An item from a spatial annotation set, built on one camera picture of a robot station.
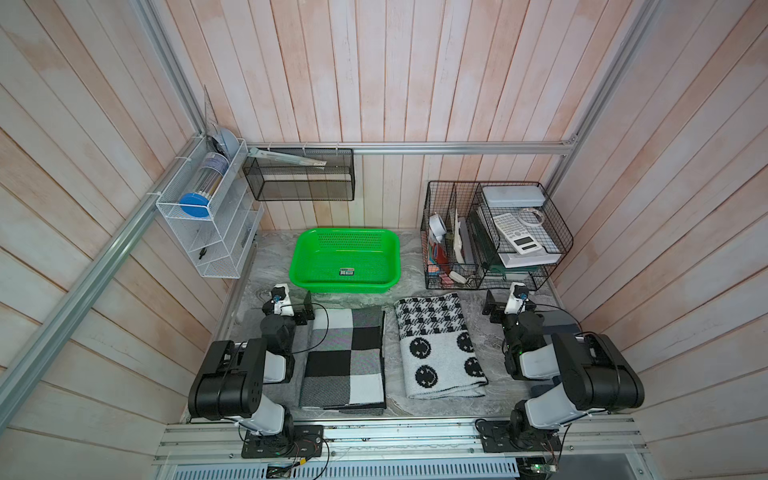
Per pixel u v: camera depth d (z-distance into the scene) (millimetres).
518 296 764
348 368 835
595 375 451
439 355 837
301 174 1044
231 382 452
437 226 1092
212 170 764
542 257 880
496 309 814
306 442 730
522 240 880
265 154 917
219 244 780
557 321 759
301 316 814
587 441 746
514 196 1012
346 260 1103
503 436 730
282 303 763
